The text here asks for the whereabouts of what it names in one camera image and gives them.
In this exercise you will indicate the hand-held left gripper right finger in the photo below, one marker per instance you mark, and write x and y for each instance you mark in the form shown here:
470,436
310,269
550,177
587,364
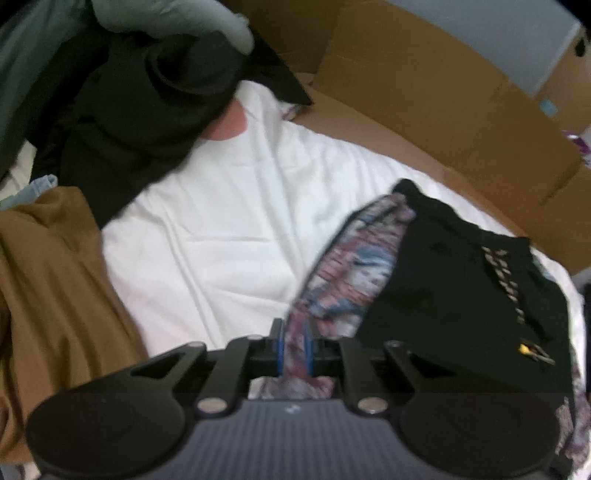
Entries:
309,353

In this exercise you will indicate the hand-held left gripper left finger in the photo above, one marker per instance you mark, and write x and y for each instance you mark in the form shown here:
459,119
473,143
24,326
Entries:
279,355

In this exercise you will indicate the black garment with patterned lining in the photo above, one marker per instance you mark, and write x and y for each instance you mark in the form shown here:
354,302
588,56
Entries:
461,300

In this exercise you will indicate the white bear print blanket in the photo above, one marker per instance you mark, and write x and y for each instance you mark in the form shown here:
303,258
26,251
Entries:
221,221

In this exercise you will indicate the brown garment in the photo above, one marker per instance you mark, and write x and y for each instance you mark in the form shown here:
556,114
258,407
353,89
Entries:
55,286

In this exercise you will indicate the black cloth pile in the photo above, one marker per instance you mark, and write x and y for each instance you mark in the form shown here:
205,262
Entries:
147,115

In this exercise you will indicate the cardboard box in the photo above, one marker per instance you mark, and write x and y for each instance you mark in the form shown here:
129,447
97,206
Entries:
415,92
568,78

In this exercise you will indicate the light blue cloth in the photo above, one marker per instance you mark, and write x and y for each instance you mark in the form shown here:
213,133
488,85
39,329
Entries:
39,187

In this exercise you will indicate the purple white label strip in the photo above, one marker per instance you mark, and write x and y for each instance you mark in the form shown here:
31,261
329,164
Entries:
579,143

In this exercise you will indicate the pale grey-green cloth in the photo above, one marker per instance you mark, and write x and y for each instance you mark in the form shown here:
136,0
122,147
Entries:
184,14

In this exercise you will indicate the dark teal cloth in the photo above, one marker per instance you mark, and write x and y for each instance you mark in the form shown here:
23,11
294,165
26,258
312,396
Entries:
27,69

